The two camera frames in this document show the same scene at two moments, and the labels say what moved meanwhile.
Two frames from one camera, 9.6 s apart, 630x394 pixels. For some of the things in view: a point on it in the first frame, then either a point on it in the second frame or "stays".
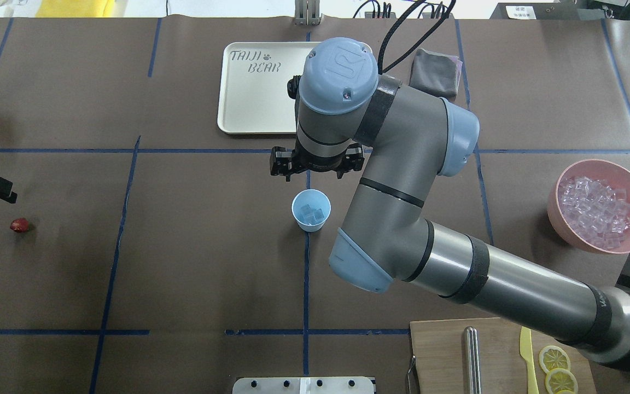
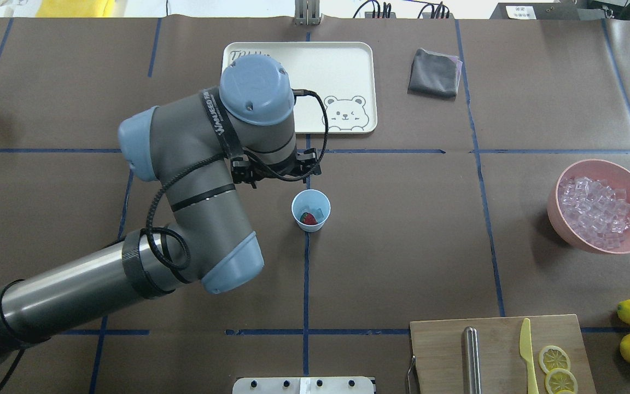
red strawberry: [19, 225] -> [308, 219]
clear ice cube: [318, 214] stays
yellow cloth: [75, 8] stays
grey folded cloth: [436, 74] stays
